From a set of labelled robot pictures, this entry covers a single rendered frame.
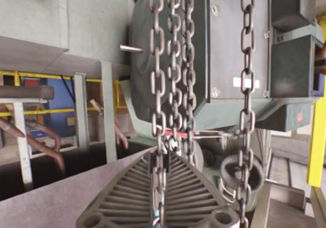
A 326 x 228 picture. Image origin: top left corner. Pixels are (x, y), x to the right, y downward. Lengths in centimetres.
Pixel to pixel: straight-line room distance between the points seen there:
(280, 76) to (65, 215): 79
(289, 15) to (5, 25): 67
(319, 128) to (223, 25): 186
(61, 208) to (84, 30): 65
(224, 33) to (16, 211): 71
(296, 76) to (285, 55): 5
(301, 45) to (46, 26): 65
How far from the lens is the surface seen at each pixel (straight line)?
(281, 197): 245
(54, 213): 68
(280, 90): 42
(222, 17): 31
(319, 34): 91
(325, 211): 187
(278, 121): 58
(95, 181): 69
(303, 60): 42
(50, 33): 57
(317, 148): 211
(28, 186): 70
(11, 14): 57
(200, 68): 27
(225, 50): 30
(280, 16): 46
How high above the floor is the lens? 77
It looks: 5 degrees up
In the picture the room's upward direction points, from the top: 179 degrees clockwise
